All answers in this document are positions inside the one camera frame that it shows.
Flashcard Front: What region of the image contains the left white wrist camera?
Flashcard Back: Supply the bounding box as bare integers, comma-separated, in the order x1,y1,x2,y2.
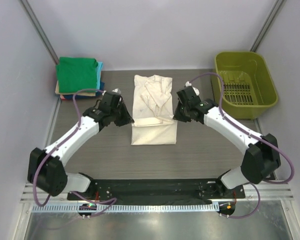
112,88,122,95

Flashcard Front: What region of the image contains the right corner aluminium post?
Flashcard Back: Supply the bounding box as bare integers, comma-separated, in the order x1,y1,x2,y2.
250,0,287,52

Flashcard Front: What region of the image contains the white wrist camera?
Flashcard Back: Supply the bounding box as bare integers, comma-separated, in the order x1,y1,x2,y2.
112,88,122,95
185,81,200,96

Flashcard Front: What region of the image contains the white t shirt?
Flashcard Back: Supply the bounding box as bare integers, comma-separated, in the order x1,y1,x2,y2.
131,75,178,146

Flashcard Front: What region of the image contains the left corner aluminium post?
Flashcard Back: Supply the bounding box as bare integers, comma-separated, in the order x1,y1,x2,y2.
18,0,59,65

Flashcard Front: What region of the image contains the slotted cable duct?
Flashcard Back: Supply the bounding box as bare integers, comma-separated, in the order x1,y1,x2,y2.
32,202,219,213

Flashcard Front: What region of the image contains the aluminium frame rail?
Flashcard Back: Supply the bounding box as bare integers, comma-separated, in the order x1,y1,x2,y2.
19,182,294,204

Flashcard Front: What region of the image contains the corner aluminium post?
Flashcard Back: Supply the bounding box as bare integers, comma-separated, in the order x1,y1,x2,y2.
250,0,287,52
18,0,59,65

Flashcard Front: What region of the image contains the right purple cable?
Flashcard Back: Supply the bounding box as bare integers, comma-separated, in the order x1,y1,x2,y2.
186,72,296,220

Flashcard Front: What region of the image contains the green folded t shirt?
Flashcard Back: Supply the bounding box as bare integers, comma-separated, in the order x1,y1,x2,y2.
55,56,98,94

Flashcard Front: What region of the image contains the purple cable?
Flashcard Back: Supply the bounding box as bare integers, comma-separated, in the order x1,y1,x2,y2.
32,88,118,217
186,72,296,220

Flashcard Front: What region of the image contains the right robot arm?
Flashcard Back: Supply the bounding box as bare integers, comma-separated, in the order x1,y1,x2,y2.
173,86,281,198

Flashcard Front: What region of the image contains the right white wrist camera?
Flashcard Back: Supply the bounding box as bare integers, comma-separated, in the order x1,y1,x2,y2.
185,81,200,96

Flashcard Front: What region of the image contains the olive green plastic bin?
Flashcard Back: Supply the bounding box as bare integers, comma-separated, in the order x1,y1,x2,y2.
214,51,278,120

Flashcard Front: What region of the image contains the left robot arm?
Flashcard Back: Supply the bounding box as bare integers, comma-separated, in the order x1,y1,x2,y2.
27,88,134,200

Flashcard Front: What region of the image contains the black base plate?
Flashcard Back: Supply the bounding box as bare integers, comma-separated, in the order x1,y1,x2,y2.
80,178,246,205

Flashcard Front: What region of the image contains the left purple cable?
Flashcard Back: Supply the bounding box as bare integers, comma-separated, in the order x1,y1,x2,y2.
32,88,118,217

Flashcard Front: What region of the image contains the light blue folded t shirt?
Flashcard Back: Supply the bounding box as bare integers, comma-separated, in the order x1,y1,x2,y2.
95,61,103,90

